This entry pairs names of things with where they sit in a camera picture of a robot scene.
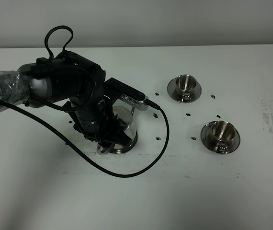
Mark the stainless steel saucer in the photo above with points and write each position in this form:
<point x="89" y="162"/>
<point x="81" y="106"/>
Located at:
<point x="205" y="138"/>
<point x="171" y="91"/>

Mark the stainless steel teapot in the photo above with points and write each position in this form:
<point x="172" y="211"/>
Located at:
<point x="125" y="118"/>

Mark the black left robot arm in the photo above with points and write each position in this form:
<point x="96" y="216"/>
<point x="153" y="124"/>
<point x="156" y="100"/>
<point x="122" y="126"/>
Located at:
<point x="75" y="85"/>

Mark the near stainless steel teacup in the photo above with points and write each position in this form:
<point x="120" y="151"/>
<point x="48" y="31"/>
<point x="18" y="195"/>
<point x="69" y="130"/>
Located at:
<point x="222" y="136"/>

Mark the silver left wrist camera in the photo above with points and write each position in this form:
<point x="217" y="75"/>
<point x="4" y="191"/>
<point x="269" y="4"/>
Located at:
<point x="114" y="89"/>

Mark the near stainless steel saucer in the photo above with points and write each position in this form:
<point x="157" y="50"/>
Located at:
<point x="205" y="138"/>

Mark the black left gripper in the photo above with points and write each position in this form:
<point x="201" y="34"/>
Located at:
<point x="96" y="122"/>

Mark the steel teapot coaster plate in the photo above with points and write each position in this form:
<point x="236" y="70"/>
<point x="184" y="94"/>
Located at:
<point x="116" y="150"/>

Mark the far stainless steel saucer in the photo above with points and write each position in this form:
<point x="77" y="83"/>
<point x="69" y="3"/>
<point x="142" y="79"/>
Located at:
<point x="171" y="91"/>

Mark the stainless steel teacup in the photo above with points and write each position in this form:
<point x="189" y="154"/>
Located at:
<point x="222" y="136"/>
<point x="185" y="87"/>

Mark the far stainless steel teacup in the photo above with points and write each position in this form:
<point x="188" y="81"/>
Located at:
<point x="185" y="87"/>

